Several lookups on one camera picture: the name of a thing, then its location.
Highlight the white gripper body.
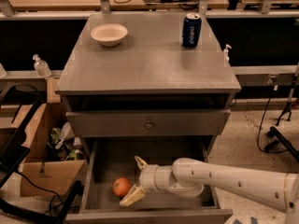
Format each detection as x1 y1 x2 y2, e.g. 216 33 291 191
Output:
139 164 172 193

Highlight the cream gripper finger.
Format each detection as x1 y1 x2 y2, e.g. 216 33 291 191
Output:
135 156 148 171
120 185 146 207

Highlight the orange fruit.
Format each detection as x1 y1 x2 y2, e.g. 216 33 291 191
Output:
112 177 132 198

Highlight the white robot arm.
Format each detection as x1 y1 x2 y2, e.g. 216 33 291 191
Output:
120 156 299 224

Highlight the open grey middle drawer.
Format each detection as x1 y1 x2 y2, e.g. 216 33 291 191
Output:
66 138 233 224

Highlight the closed grey top drawer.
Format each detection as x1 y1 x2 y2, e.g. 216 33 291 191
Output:
66 109 230 137

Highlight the grey wooden drawer cabinet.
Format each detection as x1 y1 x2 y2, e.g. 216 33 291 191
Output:
54 12 242 224

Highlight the open cardboard box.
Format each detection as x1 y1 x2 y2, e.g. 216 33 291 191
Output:
20 104 88 197

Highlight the black floor stand base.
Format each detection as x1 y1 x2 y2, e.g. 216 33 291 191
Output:
255 75 299 163

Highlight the small white pump bottle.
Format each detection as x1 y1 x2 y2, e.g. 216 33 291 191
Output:
223 44 232 62

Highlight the white ceramic bowl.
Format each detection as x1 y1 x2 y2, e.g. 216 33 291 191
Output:
91 23 128 47

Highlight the clear soap dispenser bottle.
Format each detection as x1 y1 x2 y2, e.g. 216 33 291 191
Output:
33 54 51 77

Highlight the blue Pepsi can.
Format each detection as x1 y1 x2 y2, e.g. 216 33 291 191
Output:
182 13 202 48

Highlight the black chair frame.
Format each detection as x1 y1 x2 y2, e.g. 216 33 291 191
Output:
0 83 83 224

